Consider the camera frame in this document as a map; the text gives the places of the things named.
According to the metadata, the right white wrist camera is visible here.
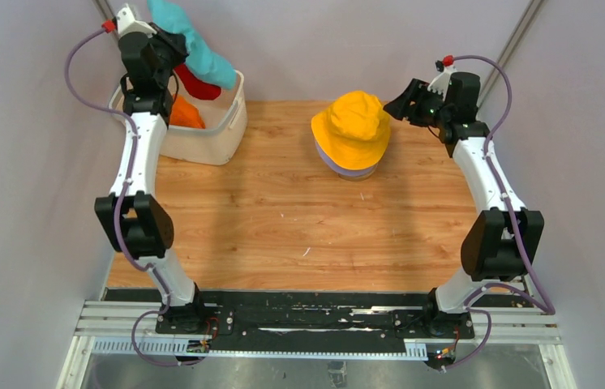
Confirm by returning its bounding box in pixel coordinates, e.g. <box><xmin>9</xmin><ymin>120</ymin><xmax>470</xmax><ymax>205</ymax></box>
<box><xmin>427</xmin><ymin>56</ymin><xmax>457</xmax><ymax>98</ymax></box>

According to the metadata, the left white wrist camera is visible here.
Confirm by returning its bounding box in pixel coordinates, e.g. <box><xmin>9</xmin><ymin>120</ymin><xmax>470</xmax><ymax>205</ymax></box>
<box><xmin>116</xmin><ymin>3</ymin><xmax>157</xmax><ymax>37</ymax></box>

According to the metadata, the yellow bucket hat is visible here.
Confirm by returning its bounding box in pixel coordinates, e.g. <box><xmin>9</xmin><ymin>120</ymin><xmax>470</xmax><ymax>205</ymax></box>
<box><xmin>311</xmin><ymin>90</ymin><xmax>391</xmax><ymax>171</ymax></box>

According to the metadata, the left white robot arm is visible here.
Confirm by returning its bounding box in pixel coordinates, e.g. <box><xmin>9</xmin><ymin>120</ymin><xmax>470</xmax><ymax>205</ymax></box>
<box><xmin>94</xmin><ymin>23</ymin><xmax>207</xmax><ymax>335</ymax></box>

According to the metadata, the aluminium frame rail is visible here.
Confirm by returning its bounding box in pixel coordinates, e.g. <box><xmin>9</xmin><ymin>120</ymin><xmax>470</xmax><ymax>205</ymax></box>
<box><xmin>71</xmin><ymin>301</ymin><xmax>577</xmax><ymax>388</ymax></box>

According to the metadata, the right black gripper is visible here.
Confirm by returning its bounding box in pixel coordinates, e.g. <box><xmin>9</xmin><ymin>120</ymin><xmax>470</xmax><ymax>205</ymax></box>
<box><xmin>383</xmin><ymin>79</ymin><xmax>451</xmax><ymax>128</ymax></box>

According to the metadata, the white plastic basket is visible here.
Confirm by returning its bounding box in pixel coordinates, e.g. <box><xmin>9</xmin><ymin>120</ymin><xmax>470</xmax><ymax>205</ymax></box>
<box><xmin>108</xmin><ymin>70</ymin><xmax>248</xmax><ymax>166</ymax></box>

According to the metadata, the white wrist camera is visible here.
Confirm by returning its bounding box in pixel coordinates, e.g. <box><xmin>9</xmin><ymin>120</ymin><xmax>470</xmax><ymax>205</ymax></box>
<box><xmin>427</xmin><ymin>56</ymin><xmax>457</xmax><ymax>98</ymax></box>
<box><xmin>116</xmin><ymin>3</ymin><xmax>157</xmax><ymax>37</ymax></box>

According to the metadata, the orange bucket hat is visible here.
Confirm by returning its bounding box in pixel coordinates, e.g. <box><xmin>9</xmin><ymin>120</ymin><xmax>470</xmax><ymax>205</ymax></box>
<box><xmin>169</xmin><ymin>95</ymin><xmax>206</xmax><ymax>129</ymax></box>

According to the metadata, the teal bucket hat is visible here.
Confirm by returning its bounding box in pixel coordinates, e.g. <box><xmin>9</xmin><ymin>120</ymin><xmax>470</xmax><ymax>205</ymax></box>
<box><xmin>146</xmin><ymin>0</ymin><xmax>238</xmax><ymax>89</ymax></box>

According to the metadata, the wooden hat stand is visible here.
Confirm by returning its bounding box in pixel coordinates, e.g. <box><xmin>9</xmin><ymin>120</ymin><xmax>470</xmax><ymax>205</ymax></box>
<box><xmin>338</xmin><ymin>171</ymin><xmax>375</xmax><ymax>182</ymax></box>

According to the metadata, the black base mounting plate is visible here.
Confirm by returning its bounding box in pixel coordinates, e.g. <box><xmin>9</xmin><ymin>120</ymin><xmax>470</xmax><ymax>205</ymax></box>
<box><xmin>103</xmin><ymin>288</ymin><xmax>475</xmax><ymax>356</ymax></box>

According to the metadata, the purple bucket hat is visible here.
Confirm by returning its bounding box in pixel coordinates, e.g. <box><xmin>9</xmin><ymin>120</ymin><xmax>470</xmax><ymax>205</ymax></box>
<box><xmin>315</xmin><ymin>140</ymin><xmax>380</xmax><ymax>179</ymax></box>

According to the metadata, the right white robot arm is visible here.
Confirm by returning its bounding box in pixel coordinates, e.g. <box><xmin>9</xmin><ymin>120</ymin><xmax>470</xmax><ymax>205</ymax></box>
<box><xmin>384</xmin><ymin>71</ymin><xmax>545</xmax><ymax>338</ymax></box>

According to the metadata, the red bucket hat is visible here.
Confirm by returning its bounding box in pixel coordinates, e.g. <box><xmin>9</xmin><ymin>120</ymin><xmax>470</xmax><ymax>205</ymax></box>
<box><xmin>174</xmin><ymin>63</ymin><xmax>221</xmax><ymax>100</ymax></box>

